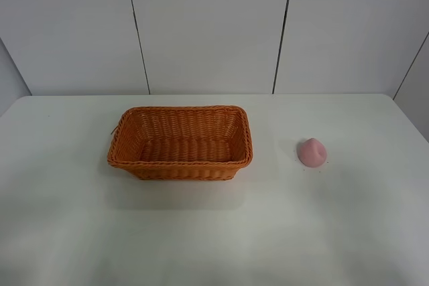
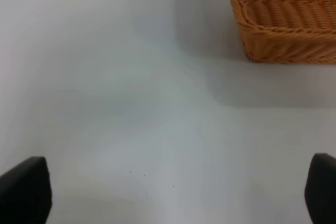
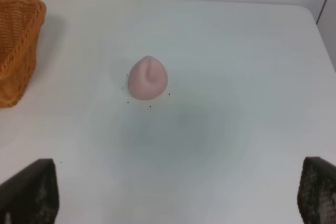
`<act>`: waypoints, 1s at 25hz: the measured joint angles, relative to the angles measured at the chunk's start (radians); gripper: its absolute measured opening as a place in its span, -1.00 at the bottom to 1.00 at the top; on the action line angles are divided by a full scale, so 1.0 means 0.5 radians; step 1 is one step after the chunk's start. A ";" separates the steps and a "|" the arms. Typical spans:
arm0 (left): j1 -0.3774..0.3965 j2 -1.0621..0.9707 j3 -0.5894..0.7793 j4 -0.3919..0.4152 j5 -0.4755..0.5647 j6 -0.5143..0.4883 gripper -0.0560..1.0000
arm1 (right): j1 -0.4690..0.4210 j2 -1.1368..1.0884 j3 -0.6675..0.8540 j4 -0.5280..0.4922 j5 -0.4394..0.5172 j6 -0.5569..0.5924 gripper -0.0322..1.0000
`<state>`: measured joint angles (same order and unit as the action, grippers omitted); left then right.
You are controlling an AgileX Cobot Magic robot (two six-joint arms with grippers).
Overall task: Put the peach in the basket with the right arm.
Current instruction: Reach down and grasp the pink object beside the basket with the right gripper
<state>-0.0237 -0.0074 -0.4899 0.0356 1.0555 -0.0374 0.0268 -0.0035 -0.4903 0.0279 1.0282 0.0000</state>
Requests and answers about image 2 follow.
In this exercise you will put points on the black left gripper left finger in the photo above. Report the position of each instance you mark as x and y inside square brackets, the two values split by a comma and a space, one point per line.
[26, 194]

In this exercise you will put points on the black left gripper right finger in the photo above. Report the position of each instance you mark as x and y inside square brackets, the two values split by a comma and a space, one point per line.
[319, 191]

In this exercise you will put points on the orange wicker basket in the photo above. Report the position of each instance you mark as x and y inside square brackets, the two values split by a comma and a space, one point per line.
[287, 31]

